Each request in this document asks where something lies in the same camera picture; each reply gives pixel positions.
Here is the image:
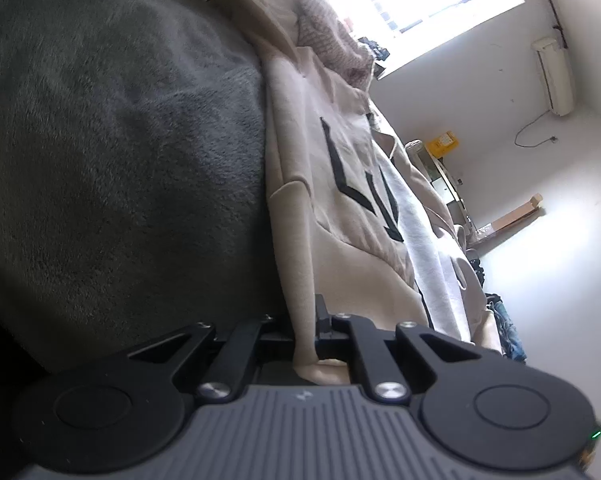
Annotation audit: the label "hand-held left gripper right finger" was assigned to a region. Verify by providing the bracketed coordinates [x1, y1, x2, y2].
[314, 294, 482, 404]

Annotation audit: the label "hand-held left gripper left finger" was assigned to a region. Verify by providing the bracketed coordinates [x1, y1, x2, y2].
[127, 315, 294, 406]

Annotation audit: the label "beige zip hoodie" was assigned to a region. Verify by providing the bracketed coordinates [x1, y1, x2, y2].
[175, 0, 507, 387]

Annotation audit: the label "blue jeans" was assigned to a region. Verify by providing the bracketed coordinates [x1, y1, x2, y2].
[485, 292, 529, 364]

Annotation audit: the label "small cream desk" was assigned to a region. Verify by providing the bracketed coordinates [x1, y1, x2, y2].
[405, 140, 477, 242]

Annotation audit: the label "long cardboard box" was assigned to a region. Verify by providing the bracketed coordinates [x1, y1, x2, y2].
[473, 193, 544, 249]

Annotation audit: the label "yellow box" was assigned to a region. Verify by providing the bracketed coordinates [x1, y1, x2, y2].
[425, 130, 457, 159]

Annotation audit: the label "grey bed blanket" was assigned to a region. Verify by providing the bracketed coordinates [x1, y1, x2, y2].
[0, 0, 292, 377]

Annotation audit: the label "box of dark items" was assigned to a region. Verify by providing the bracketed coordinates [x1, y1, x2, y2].
[358, 35, 392, 66]

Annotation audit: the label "beige checked knit garment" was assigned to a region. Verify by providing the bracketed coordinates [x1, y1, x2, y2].
[294, 0, 374, 87]

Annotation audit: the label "white air conditioner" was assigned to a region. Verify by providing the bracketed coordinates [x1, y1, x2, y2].
[531, 35, 575, 117]

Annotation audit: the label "air conditioner cable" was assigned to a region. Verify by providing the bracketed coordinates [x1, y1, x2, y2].
[514, 107, 559, 149]

